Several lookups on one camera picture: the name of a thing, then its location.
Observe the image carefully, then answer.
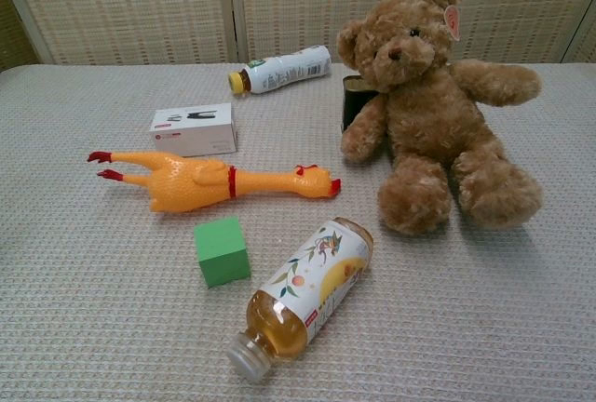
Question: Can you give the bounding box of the dark metal tin can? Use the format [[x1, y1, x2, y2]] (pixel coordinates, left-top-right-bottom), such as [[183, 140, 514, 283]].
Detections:
[[340, 74, 381, 134]]

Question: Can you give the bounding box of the white cardboard product box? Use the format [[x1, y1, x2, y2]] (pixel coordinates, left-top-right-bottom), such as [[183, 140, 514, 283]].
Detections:
[[148, 102, 239, 158]]

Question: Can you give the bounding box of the amber tea bottle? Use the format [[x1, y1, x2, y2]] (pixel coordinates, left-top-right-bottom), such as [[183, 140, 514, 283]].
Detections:
[[225, 216, 375, 384]]

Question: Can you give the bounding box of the yellow rubber chicken toy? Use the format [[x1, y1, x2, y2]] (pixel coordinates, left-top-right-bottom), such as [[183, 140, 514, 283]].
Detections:
[[87, 150, 343, 214]]

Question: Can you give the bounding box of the green cube block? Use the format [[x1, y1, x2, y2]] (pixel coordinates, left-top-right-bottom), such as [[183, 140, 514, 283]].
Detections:
[[193, 216, 252, 289]]

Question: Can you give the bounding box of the woven folding screen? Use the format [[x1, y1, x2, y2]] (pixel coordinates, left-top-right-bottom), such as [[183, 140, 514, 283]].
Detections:
[[0, 0, 596, 73]]

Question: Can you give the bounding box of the white bottle yellow cap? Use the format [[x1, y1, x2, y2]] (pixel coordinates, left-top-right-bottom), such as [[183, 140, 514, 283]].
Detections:
[[227, 45, 332, 96]]

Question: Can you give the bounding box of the beige woven table cloth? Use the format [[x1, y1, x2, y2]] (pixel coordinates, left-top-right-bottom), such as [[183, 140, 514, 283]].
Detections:
[[0, 61, 596, 402]]

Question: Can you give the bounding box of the brown plush teddy bear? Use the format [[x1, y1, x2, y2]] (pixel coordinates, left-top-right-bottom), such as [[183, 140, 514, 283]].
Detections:
[[335, 0, 545, 235]]

